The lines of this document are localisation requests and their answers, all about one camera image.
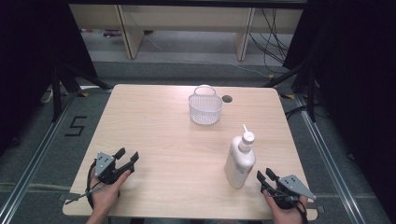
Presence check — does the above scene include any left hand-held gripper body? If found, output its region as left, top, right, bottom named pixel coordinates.
left=93, top=151, right=125, bottom=185

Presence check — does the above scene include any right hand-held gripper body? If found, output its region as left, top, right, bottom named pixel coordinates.
left=270, top=174, right=317, bottom=210

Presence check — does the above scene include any white pump bottle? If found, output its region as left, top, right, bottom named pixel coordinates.
left=223, top=124, right=257, bottom=189

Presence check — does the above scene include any person's right hand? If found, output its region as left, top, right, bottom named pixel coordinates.
left=262, top=189, right=309, bottom=224

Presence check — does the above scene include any person's left hand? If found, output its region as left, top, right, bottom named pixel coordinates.
left=90, top=169, right=132, bottom=217

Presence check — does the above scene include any black metal stand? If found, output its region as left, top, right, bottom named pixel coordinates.
left=262, top=60, right=318, bottom=123
left=50, top=60, right=114, bottom=123

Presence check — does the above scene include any white mesh basket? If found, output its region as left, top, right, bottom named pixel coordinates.
left=188, top=84, right=224, bottom=126

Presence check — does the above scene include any beige office desk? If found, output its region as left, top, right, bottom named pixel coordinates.
left=68, top=3, right=304, bottom=62

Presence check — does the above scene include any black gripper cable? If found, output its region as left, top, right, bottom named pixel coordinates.
left=292, top=199, right=309, bottom=224
left=86, top=159, right=98, bottom=210

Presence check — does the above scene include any grey cable tie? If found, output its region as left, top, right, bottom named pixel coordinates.
left=64, top=185, right=106, bottom=205

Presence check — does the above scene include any aluminium floor rail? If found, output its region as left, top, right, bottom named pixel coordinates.
left=293, top=92, right=368, bottom=224
left=0, top=92, right=79, bottom=224

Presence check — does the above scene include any black floor cable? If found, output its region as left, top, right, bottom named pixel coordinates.
left=284, top=105, right=310, bottom=121

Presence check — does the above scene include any black cable bundle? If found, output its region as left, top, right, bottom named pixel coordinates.
left=248, top=8, right=290, bottom=75

